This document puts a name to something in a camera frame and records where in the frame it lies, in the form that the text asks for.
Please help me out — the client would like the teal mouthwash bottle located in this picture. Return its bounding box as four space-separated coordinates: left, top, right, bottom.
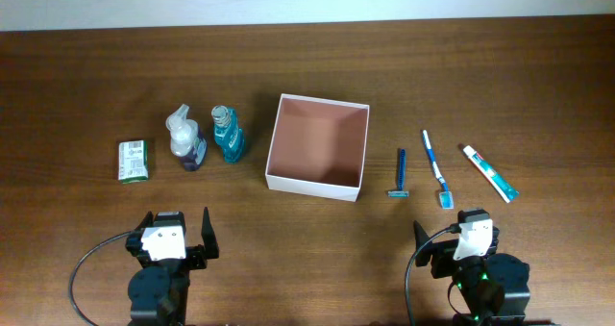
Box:
211 105 245 163

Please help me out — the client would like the white open cardboard box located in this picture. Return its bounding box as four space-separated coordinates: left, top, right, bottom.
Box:
265 93 370 202

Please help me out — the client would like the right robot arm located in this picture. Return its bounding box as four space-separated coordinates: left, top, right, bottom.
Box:
407 222 530 326

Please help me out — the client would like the blue white toothbrush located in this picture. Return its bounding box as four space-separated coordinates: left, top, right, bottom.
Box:
422 130 455 210

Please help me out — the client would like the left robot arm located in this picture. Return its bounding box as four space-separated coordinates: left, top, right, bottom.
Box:
125 209 220 326

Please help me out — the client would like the blue disposable razor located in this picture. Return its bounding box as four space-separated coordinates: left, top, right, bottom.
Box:
387 148 409 198

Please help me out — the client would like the white teal toothpaste tube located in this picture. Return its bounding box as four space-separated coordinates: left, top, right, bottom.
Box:
462 145 519 203

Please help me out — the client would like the green white soap box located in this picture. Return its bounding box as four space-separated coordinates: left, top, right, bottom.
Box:
118 140 149 184

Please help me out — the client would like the right black cable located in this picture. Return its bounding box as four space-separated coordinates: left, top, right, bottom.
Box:
404 223 462 326

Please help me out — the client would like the clear purple spray bottle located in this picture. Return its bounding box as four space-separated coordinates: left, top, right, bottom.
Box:
165 104 208 171

